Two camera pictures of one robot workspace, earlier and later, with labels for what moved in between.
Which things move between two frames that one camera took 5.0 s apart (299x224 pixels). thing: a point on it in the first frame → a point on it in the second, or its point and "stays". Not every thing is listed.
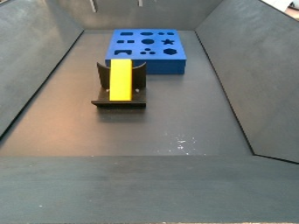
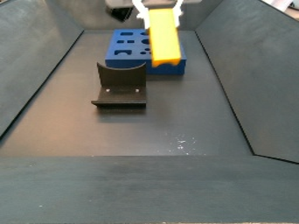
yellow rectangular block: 120,80 → 164,37
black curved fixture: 139,89 stays
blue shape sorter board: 154,46 stays
